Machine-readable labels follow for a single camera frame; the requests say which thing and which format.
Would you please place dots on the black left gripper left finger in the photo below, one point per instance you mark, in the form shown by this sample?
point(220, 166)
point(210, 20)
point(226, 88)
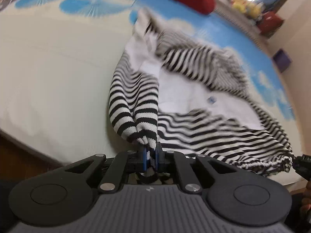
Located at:
point(68, 193)

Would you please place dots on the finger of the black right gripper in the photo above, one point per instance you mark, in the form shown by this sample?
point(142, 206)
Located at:
point(302, 166)

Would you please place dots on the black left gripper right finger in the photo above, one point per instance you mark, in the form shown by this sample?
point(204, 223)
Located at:
point(236, 195)

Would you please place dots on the black white striped hoodie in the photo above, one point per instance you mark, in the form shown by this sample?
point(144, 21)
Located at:
point(171, 89)

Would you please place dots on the purple storage box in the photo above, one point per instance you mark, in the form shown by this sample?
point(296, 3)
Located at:
point(282, 60)

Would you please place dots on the red box on sill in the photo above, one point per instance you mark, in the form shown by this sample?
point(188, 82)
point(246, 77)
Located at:
point(269, 23)

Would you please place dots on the blue cream patterned bedsheet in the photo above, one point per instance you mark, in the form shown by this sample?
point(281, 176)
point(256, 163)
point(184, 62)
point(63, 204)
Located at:
point(58, 58)

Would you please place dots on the yellow plush toys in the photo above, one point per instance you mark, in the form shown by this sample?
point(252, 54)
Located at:
point(248, 8)

